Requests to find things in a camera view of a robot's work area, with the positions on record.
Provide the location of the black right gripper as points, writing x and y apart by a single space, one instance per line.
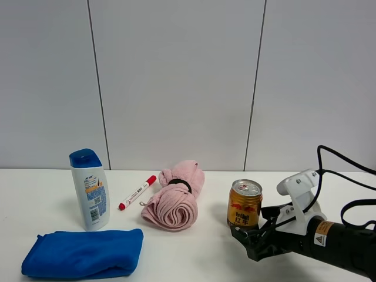
269 242

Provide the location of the gold Red Bull can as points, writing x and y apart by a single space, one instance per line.
244 206

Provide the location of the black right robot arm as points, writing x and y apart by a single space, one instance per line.
332 243

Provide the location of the rolled pink towel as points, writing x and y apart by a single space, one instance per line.
174 206

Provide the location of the red white marker pen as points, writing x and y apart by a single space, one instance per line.
130 199

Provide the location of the folded blue cloth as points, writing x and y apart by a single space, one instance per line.
84 255

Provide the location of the white blue shampoo bottle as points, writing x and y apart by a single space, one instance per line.
91 188

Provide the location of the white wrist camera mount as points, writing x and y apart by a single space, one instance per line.
292 218

